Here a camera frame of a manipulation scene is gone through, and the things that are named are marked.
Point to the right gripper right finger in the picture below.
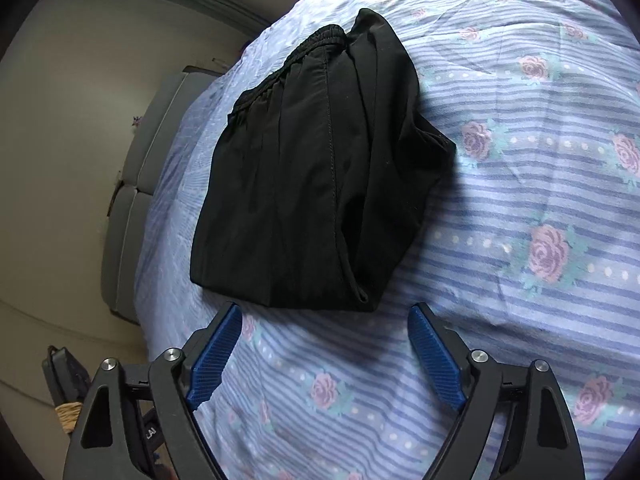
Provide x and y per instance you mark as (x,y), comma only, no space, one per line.
(442,353)

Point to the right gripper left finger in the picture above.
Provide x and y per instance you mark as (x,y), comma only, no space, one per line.
(206,354)

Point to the black pants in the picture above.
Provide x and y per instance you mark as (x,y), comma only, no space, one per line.
(320,180)

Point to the blue floral striped bedsheet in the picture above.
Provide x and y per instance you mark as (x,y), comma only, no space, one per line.
(530,252)

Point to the grey padded headboard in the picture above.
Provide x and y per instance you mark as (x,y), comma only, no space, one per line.
(136,184)

